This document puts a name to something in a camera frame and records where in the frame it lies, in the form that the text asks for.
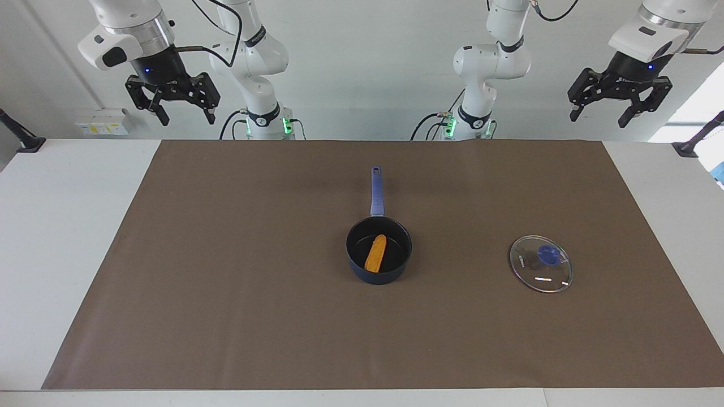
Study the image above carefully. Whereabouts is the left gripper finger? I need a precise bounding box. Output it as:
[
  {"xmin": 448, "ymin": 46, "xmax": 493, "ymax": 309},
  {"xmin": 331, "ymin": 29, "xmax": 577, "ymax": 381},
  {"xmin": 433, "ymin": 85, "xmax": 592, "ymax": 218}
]
[
  {"xmin": 618, "ymin": 75, "xmax": 674, "ymax": 129},
  {"xmin": 568, "ymin": 67, "xmax": 605, "ymax": 123}
]

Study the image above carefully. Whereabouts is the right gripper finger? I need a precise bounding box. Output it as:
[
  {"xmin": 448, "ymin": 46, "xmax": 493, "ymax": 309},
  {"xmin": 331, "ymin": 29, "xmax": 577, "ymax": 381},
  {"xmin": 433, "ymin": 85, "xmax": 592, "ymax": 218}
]
[
  {"xmin": 125, "ymin": 76, "xmax": 171, "ymax": 127},
  {"xmin": 189, "ymin": 72, "xmax": 221, "ymax": 125}
]

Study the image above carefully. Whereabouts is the glass lid blue knob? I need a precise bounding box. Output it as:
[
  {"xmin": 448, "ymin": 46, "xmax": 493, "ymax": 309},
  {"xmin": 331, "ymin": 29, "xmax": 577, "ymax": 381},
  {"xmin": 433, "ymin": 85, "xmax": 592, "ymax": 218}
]
[{"xmin": 509, "ymin": 235, "xmax": 574, "ymax": 293}]

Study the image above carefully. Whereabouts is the yellow corn cob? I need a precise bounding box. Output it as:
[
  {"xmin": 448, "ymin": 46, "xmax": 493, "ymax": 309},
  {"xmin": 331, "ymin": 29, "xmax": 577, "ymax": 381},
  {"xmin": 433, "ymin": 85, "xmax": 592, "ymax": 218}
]
[{"xmin": 364, "ymin": 234, "xmax": 388, "ymax": 274}]

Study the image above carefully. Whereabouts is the black clamp stand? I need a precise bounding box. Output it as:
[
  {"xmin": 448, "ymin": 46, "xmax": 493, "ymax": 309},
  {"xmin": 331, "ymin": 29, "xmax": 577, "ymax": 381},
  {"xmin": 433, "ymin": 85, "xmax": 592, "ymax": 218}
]
[
  {"xmin": 672, "ymin": 110, "xmax": 724, "ymax": 158},
  {"xmin": 0, "ymin": 107, "xmax": 47, "ymax": 153}
]

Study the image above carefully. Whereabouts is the dark blue saucepan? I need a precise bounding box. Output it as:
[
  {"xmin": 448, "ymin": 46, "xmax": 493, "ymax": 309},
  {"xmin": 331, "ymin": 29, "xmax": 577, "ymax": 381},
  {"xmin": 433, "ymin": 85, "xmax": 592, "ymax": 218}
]
[{"xmin": 346, "ymin": 166, "xmax": 413, "ymax": 285}]

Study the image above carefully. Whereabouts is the brown table mat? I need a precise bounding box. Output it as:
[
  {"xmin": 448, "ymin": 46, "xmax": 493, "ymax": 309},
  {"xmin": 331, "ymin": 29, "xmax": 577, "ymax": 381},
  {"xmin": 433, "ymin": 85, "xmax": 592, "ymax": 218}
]
[{"xmin": 41, "ymin": 140, "xmax": 724, "ymax": 391}]

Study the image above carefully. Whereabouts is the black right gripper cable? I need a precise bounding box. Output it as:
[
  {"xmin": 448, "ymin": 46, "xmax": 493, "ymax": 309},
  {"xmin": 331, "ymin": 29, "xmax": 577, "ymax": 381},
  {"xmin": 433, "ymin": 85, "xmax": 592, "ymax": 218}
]
[{"xmin": 174, "ymin": 0, "xmax": 244, "ymax": 68}]

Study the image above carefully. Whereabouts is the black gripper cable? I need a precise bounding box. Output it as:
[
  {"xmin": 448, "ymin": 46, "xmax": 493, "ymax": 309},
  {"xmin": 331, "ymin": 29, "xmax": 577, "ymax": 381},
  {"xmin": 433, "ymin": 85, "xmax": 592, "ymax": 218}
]
[
  {"xmin": 529, "ymin": 0, "xmax": 724, "ymax": 55},
  {"xmin": 174, "ymin": 0, "xmax": 244, "ymax": 68}
]

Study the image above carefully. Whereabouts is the black right base cable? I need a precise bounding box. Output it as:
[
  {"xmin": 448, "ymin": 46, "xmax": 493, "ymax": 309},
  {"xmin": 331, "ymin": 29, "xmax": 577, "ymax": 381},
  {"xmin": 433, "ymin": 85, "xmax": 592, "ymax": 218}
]
[{"xmin": 219, "ymin": 110, "xmax": 251, "ymax": 140}]

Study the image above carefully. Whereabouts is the black base cable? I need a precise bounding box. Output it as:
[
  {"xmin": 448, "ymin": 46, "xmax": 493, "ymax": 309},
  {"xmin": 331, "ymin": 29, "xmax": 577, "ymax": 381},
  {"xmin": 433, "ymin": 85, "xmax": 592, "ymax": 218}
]
[
  {"xmin": 410, "ymin": 89, "xmax": 466, "ymax": 141},
  {"xmin": 219, "ymin": 110, "xmax": 251, "ymax": 140}
]

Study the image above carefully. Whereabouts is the white wall socket box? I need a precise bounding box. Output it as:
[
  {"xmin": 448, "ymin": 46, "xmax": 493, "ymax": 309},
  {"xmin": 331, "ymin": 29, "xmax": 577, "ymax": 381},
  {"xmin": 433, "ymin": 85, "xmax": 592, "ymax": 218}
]
[{"xmin": 75, "ymin": 109, "xmax": 132, "ymax": 136}]

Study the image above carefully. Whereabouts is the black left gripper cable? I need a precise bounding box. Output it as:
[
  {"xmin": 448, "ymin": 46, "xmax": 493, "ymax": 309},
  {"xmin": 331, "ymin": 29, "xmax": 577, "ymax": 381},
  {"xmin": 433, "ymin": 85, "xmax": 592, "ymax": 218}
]
[{"xmin": 529, "ymin": 0, "xmax": 724, "ymax": 55}]

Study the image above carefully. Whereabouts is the black left base cable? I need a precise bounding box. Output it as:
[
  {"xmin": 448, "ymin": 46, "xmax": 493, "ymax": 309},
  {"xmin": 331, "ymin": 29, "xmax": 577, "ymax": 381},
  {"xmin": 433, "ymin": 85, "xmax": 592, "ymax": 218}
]
[{"xmin": 410, "ymin": 89, "xmax": 466, "ymax": 141}]

